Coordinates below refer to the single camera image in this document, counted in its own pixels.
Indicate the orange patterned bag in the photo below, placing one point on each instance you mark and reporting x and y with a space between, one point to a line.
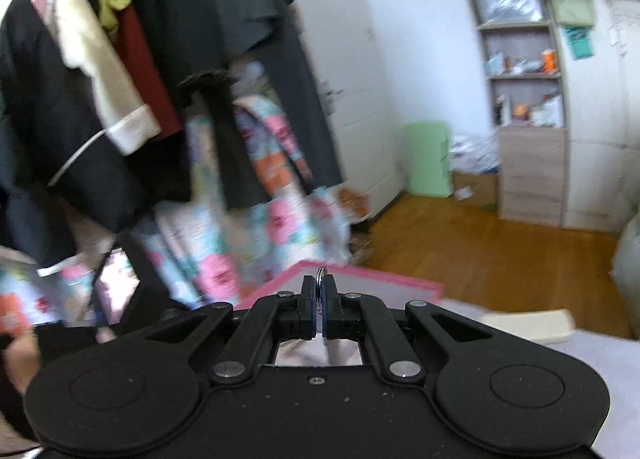
352 206

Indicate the cream rectangular block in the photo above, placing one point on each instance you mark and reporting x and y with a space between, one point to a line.
530 326

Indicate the orange bottle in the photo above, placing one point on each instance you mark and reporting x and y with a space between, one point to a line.
549 61

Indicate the green folding table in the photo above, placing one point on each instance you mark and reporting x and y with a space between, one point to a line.
427 159

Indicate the grey-green puffy jacket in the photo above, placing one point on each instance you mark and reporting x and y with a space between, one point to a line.
627 269

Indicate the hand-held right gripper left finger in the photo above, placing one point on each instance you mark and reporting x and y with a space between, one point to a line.
313 311

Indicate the white closet door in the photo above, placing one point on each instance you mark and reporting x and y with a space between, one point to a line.
350 79

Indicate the orange jar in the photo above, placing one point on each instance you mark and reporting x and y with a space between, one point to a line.
521 111

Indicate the dark grey hanging garment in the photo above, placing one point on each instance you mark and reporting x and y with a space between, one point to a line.
280 64

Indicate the black jacket white trim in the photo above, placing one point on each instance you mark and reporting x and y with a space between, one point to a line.
45 139

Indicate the light wooden wardrobe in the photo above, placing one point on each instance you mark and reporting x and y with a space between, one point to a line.
600 139

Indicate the brown cardboard box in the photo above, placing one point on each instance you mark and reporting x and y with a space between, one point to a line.
480 189

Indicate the cream hanging garment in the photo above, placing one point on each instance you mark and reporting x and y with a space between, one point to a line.
100 74

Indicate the light green hanging bag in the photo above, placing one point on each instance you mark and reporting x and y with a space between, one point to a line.
575 10

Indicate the person's left hand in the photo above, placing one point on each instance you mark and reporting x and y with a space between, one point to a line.
22 364

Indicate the teal hanging card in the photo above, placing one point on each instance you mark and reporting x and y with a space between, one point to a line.
577 43

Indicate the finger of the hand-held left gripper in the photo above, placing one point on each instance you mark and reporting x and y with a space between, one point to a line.
150 299

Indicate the dark red hanging garment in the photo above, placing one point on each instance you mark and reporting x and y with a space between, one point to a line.
147 79

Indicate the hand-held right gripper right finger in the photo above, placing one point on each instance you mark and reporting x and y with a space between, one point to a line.
326 311

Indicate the floral quilt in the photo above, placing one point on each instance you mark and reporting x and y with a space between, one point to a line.
280 224

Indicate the white printed bedsheet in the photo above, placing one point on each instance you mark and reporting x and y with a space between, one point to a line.
590 369

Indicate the black hanging garment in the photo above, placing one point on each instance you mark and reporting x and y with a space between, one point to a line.
165 39

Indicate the wooden shelf cabinet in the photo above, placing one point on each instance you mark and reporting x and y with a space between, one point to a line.
532 174

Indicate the plastic pack of tissue packets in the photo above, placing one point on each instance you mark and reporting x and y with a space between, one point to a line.
475 154

